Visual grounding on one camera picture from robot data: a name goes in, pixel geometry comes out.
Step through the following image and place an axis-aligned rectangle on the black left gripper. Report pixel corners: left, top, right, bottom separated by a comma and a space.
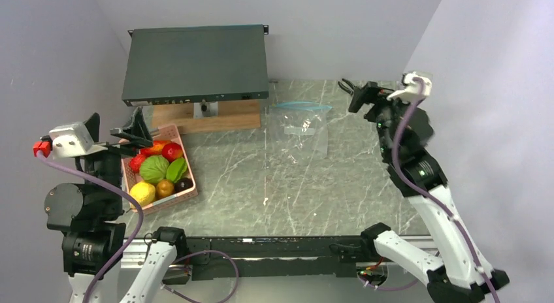
83, 105, 152, 215

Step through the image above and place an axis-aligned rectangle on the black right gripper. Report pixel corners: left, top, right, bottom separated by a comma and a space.
348, 80, 418, 158

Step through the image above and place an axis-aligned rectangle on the light green cabbage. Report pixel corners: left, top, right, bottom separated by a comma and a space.
138, 155, 169, 185

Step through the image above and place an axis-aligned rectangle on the yellow lemon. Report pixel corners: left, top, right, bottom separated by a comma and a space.
129, 181, 156, 208

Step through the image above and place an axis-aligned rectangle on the brown kiwi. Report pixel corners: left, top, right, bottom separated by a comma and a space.
155, 179, 175, 200

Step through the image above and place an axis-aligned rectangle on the clear zip top bag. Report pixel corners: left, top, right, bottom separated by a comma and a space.
267, 101, 332, 163

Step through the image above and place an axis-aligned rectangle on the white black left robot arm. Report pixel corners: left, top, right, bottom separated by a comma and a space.
33, 108, 153, 302

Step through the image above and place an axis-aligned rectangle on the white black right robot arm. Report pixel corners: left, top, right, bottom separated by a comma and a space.
330, 74, 510, 302

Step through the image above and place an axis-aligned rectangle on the red strawberry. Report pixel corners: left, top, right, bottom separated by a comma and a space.
128, 153, 148, 174

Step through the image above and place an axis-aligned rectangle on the red orange mango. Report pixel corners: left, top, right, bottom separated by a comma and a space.
139, 140, 171, 157

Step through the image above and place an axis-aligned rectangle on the red apple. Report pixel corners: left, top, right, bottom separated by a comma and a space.
161, 142, 184, 163

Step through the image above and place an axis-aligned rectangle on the pink plastic perforated basket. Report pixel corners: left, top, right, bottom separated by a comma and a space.
122, 125, 198, 215

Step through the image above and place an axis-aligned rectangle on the green mango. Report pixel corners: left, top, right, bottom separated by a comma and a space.
166, 157, 188, 183

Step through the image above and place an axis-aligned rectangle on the dark purple fruit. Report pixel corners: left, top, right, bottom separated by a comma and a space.
174, 177, 194, 193

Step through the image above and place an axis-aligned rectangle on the dark green rack server box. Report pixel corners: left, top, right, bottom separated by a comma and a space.
122, 24, 269, 106

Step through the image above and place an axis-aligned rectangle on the wooden block stand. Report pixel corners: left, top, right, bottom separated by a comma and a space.
151, 100, 261, 135

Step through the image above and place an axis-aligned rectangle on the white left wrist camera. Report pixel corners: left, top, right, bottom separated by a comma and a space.
48, 121, 95, 159

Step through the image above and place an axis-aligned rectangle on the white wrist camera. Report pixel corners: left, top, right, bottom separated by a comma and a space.
386, 71, 433, 103
48, 121, 95, 159

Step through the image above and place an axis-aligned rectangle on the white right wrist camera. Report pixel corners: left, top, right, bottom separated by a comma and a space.
386, 71, 433, 103

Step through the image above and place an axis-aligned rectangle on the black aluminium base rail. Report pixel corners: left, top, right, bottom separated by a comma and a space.
166, 235, 393, 283

